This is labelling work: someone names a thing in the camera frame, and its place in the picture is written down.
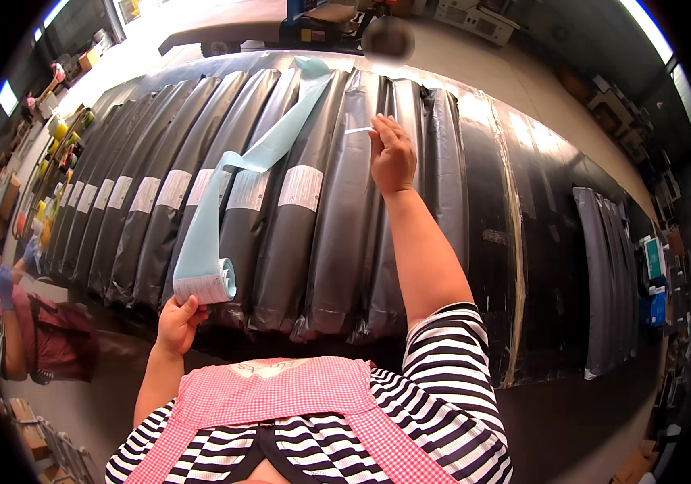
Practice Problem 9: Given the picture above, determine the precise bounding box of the person's left hand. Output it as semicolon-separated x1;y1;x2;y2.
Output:
155;295;210;358

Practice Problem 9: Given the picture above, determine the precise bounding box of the person's right hand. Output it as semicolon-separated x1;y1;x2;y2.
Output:
368;114;418;198

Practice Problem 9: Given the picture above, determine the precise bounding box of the light blue label backing roll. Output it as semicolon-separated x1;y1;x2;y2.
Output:
172;56;335;306

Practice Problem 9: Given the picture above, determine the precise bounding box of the row of grey mailer packages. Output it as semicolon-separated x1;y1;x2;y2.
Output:
43;67;471;347

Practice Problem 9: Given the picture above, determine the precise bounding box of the blue pallet truck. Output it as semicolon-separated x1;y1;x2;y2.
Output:
279;0;378;50

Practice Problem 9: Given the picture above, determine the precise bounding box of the white machine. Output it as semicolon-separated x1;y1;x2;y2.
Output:
433;0;522;47

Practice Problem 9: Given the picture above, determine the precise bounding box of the person's body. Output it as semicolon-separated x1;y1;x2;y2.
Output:
105;302;513;484

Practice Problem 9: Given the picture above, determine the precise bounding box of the rack of coloured tape rolls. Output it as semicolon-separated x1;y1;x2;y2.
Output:
12;108;96;244

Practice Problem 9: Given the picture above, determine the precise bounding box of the beige work table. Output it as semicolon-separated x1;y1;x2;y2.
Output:
157;0;298;58

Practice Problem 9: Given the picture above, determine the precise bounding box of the cluttered storage shelf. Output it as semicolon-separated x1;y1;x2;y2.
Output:
556;65;688;243

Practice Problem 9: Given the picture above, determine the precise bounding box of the small stack of grey mailers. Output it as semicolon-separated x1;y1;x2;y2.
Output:
572;186;641;381

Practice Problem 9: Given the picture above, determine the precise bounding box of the teal and white box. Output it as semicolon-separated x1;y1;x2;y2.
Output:
639;236;668;280

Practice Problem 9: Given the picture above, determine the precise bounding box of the blue box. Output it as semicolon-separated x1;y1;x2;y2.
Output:
639;284;668;328

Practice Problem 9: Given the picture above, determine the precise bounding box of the brown cardboard box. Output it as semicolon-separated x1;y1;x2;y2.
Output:
610;440;661;484

